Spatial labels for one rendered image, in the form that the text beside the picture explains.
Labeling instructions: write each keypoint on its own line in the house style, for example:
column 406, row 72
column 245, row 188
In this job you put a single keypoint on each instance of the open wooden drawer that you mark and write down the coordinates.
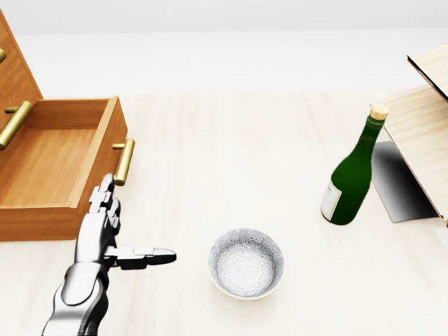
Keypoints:
column 52, row 157

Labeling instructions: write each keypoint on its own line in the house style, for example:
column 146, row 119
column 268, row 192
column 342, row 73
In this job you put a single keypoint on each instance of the wooden cabinet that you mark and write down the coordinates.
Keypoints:
column 19, row 75

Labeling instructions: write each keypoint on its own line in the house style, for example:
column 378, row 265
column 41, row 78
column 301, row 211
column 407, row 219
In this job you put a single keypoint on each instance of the green corked glass bottle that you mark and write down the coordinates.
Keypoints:
column 350, row 182

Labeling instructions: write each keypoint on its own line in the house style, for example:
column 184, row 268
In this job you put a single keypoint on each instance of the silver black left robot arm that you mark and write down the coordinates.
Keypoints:
column 78, row 297

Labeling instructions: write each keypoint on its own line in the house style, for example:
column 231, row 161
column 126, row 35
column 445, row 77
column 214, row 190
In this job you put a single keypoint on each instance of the pale wooden slat tray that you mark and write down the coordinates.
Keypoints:
column 416, row 122

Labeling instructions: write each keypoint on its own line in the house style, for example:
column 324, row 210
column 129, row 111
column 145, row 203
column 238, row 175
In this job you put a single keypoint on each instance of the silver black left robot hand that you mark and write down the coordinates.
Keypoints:
column 91, row 238

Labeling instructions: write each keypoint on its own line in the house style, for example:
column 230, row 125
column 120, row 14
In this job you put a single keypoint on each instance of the patterned white bowl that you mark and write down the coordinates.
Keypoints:
column 246, row 263

